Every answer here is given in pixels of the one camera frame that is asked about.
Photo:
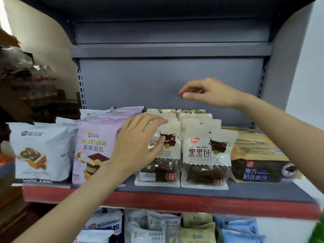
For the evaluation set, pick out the single chocolate bread packet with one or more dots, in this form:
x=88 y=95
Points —
x=162 y=172

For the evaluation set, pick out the person's left thumb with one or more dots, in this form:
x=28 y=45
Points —
x=158 y=149

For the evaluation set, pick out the purple mousse bread packet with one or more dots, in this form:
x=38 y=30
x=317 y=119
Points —
x=93 y=146
x=114 y=115
x=130 y=109

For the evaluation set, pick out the brown cardboard box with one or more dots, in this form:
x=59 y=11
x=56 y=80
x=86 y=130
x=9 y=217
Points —
x=7 y=40

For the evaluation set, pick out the person's left hand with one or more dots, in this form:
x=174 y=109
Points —
x=131 y=146

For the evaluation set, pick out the person's left forearm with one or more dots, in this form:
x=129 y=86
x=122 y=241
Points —
x=76 y=204

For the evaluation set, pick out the person's right thumb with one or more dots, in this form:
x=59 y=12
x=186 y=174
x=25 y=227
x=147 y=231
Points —
x=191 y=95

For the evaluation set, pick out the person's right forearm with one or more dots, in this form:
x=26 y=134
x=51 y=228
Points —
x=286 y=131

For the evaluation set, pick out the olive green bread packet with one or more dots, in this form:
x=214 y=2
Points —
x=197 y=219
x=197 y=235

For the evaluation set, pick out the light blue bread packet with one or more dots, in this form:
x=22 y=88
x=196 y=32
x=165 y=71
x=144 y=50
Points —
x=238 y=223
x=243 y=237

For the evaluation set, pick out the white cake bread packet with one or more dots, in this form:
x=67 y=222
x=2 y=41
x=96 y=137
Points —
x=43 y=149
x=67 y=122
x=92 y=113

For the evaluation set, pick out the yellow and black bread pack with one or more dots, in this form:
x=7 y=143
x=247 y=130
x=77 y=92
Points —
x=260 y=164
x=243 y=135

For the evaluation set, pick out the green fabric item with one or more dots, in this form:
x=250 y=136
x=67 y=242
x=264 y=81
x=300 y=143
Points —
x=317 y=231

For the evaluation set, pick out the stack of colourful flat boxes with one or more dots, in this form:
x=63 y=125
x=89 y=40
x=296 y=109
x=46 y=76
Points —
x=8 y=179

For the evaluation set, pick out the rows of chocolate bread packets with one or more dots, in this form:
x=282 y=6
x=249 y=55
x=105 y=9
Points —
x=206 y=154

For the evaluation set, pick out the white and blue bread packet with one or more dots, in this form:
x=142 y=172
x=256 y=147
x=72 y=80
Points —
x=93 y=237
x=106 y=222

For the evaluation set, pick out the person's right hand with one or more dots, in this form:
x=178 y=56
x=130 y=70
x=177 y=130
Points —
x=217 y=93

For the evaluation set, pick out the shrink-wrapped bottle pack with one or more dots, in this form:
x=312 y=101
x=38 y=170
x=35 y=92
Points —
x=33 y=83

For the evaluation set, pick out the grey white bread packet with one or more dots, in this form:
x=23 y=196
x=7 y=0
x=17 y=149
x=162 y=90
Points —
x=148 y=235
x=168 y=225
x=135 y=217

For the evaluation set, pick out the grey metal shelving unit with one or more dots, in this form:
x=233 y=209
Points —
x=164 y=80

